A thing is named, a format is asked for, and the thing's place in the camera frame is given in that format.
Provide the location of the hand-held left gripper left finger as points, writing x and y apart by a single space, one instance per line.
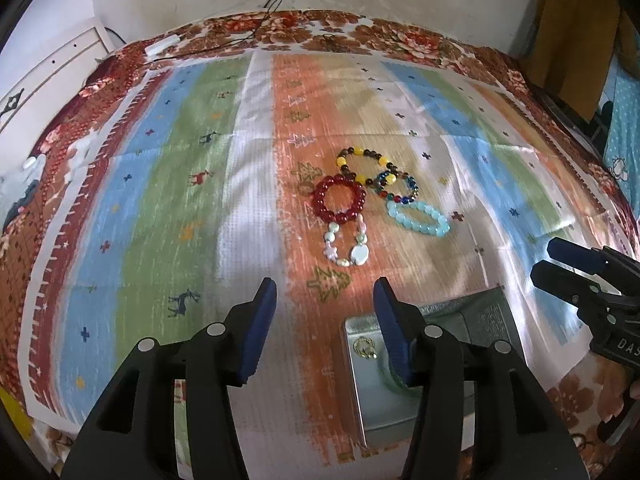
257 332

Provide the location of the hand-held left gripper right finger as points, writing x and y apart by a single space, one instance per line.
395 335

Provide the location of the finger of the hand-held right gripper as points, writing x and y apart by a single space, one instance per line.
575 252
560 282

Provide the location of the metal tin box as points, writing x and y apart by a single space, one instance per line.
370 400

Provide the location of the teal dotted cloth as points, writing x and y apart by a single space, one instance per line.
625 125

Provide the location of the striped printed cloth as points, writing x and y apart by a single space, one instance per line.
150 210

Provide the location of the grey white cloth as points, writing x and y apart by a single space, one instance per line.
17 195

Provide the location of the small white object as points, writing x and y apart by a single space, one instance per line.
30 162

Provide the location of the floral blanket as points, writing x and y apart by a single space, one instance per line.
300 25

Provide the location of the white cabinet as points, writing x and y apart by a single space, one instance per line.
50 65

